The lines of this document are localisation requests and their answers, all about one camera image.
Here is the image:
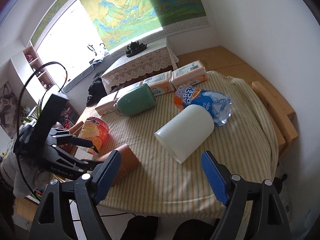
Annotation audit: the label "orange patterned paper cup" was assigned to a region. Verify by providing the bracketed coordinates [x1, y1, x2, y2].
[95, 144, 140, 186]

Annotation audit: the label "green plant leaves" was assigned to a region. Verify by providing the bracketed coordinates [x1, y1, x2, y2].
[22, 98, 43, 124]

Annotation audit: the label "pink orange plastic jar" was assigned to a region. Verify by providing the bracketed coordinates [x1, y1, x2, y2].
[78, 117, 109, 154]

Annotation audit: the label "black bag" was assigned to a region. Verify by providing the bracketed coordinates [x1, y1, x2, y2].
[86, 77, 107, 107]

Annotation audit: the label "green thermos bottle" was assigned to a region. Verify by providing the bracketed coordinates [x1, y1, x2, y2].
[113, 83, 156, 117]

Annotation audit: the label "crushed blue water bottle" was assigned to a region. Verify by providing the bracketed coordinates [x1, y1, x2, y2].
[174, 85, 232, 126]

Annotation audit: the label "striped tablecloth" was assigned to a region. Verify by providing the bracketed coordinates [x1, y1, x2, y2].
[75, 70, 279, 218]

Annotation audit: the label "wooden bench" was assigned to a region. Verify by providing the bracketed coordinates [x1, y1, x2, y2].
[178, 46, 298, 159]

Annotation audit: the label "tissue pack middle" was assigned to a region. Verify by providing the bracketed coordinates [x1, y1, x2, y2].
[143, 70, 175, 96]

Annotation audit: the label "black teapot on tray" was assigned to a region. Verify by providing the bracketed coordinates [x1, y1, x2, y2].
[126, 41, 147, 57]

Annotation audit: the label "tissue pack right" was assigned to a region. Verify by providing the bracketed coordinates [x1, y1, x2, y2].
[170, 60, 209, 89]

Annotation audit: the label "lace-covered side table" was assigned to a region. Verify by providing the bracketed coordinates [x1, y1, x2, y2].
[101, 37, 179, 94]

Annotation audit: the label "white wall shelf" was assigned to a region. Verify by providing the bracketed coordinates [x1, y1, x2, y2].
[10, 45, 59, 103]

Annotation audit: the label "black cable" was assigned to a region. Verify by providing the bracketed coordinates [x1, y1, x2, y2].
[15, 61, 69, 201]

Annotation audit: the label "landscape painting wall scroll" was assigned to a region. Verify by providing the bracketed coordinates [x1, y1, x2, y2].
[30, 0, 209, 54]

